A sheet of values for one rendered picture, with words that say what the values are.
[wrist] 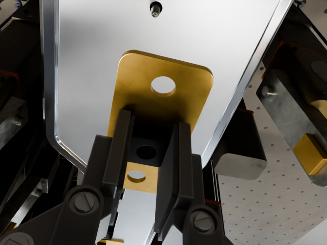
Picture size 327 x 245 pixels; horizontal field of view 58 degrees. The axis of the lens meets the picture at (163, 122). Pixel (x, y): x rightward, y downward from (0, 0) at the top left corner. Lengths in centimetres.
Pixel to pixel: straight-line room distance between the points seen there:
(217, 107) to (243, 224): 86
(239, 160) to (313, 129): 17
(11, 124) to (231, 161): 29
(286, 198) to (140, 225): 62
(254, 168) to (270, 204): 64
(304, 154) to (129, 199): 29
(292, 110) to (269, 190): 72
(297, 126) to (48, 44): 25
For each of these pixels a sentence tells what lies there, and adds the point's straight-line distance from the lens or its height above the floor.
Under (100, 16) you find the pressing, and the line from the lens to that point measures 30.
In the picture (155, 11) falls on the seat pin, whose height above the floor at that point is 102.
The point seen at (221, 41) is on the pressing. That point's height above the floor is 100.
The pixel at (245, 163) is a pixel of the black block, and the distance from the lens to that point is 44.
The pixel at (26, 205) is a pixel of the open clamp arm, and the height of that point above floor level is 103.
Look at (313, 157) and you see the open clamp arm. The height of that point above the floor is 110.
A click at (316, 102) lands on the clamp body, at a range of 31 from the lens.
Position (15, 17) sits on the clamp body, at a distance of 58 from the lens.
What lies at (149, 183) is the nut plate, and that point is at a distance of 16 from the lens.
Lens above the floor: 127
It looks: 49 degrees down
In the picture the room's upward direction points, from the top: 177 degrees counter-clockwise
